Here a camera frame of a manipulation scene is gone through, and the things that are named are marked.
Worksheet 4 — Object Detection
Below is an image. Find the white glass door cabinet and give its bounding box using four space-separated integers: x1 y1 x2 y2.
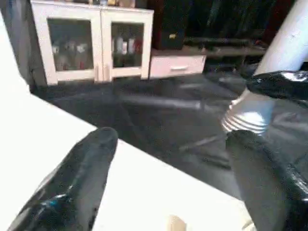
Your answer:
30 0 154 87

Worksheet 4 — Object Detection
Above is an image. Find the white drawer unit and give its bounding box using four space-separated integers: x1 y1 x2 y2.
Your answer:
149 51 207 80

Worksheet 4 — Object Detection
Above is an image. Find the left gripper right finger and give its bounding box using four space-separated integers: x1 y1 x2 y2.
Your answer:
225 130 308 231

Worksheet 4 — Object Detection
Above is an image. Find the white plastic table leg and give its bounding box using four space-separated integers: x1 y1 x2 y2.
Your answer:
220 0 308 135

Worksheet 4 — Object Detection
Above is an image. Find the white plastic table top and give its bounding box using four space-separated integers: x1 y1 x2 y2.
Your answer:
0 10 256 231

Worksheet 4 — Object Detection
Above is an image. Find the black work mat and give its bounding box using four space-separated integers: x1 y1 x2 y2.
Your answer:
31 67 308 200

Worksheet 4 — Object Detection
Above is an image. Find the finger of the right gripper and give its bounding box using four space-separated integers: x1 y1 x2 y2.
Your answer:
245 70 308 103

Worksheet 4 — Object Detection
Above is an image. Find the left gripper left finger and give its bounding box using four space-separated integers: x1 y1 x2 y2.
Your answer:
7 127 119 231

